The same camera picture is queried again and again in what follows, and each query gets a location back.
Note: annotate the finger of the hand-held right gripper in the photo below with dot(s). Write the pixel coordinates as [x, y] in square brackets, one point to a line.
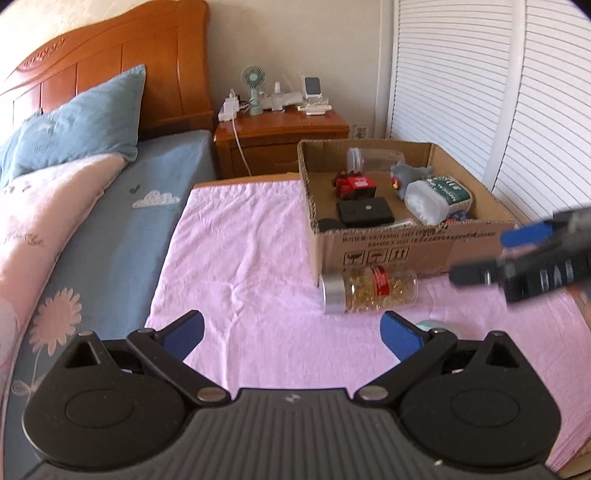
[526, 235]
[475, 272]

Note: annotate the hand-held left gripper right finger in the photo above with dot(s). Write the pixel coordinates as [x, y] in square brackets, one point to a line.
[401, 338]

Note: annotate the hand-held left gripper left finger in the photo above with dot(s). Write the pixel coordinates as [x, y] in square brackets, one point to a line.
[184, 335]

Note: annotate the red and black block toy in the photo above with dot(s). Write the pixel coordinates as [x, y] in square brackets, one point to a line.
[456, 218]

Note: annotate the brown cardboard box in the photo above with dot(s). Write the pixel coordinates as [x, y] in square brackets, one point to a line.
[415, 254]

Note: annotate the clear packet with barcode label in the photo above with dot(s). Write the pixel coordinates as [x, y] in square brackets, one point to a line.
[406, 223]

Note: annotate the grey shark toy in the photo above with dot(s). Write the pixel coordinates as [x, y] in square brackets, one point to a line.
[407, 177]

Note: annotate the black power bank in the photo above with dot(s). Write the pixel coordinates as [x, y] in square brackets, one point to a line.
[364, 211]

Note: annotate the red toy train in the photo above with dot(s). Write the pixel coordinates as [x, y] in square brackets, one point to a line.
[355, 184]

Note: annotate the teal oval earbud case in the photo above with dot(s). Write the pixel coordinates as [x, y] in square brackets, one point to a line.
[431, 326]

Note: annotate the silver-capped yellow capsule bottle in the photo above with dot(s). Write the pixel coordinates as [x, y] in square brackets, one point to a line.
[383, 288]

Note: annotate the white container with green label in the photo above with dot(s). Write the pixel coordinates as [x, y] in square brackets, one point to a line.
[429, 205]

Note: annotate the pink towel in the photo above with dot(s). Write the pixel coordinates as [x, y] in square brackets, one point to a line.
[254, 267]

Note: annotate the blue bed sheet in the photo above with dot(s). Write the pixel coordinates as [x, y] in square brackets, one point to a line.
[115, 240]

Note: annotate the white louvered closet door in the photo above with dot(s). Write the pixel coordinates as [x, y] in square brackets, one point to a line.
[554, 115]
[443, 69]

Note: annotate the clear empty plastic jar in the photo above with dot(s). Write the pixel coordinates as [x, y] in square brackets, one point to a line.
[364, 159]

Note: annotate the pink floral quilt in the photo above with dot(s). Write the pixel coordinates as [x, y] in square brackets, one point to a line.
[46, 221]

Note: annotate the wooden nightstand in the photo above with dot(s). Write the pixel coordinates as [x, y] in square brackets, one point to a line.
[277, 134]

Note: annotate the white power charger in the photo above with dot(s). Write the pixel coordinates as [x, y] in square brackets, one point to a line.
[228, 110]

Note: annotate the blue pillow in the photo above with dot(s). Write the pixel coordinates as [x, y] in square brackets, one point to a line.
[87, 120]

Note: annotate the phone on white stand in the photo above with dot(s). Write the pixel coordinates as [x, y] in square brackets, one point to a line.
[313, 90]

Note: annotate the small green desk fan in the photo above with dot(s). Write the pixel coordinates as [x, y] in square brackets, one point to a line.
[253, 81]

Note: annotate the wooden headboard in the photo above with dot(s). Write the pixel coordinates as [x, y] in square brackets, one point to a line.
[115, 41]

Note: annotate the white wall socket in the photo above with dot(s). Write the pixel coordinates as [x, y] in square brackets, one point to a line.
[360, 131]

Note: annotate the white desktop bracket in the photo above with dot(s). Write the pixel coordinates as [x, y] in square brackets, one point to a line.
[286, 99]

